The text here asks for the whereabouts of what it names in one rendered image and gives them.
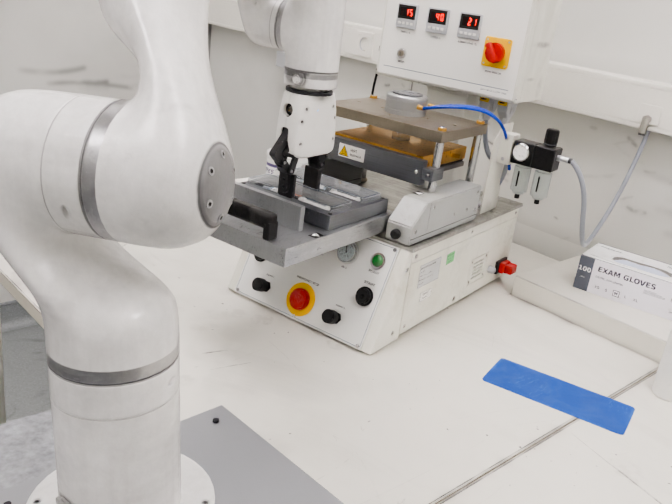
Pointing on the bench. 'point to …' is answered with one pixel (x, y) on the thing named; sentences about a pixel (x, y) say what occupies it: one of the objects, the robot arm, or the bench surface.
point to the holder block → (337, 212)
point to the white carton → (626, 279)
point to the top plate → (414, 116)
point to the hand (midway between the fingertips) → (299, 183)
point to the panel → (325, 288)
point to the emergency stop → (299, 299)
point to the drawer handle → (255, 217)
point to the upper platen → (452, 158)
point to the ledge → (592, 309)
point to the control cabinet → (471, 62)
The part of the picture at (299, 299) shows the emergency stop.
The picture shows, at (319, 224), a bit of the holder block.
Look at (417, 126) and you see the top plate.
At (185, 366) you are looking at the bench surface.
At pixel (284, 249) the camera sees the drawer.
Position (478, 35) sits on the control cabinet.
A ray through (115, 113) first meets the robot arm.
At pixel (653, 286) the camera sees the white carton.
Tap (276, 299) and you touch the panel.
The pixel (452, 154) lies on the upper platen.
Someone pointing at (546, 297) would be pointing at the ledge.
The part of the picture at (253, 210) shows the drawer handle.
